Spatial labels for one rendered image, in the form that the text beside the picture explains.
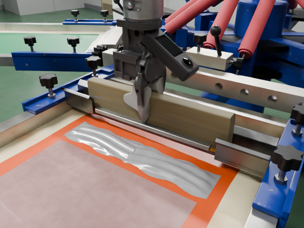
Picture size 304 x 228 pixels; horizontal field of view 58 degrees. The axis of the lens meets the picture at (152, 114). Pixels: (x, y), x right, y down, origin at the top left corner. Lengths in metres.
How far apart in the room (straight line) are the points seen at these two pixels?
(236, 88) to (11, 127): 0.54
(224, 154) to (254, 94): 0.24
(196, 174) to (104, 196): 0.17
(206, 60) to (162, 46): 0.31
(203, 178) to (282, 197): 0.14
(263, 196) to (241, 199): 0.06
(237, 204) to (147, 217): 0.15
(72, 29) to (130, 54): 1.11
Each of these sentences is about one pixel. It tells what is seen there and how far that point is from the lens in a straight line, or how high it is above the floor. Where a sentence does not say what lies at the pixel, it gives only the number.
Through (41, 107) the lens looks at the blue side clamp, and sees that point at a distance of 0.72.
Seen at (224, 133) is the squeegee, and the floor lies 1.04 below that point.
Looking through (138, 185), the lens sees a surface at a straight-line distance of 0.52.
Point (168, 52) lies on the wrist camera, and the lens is 0.51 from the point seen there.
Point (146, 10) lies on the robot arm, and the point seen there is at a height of 1.24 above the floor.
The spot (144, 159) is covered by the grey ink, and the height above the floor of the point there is 0.96.
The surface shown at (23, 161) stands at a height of 0.95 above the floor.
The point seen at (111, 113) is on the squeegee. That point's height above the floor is 1.00.
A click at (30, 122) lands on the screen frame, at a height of 0.98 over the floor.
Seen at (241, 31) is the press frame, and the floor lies 1.04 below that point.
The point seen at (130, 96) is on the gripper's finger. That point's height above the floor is 1.06.
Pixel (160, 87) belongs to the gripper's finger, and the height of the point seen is 1.07.
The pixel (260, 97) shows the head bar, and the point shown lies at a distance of 0.73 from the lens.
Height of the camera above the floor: 1.32
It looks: 30 degrees down
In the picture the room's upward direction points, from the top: straight up
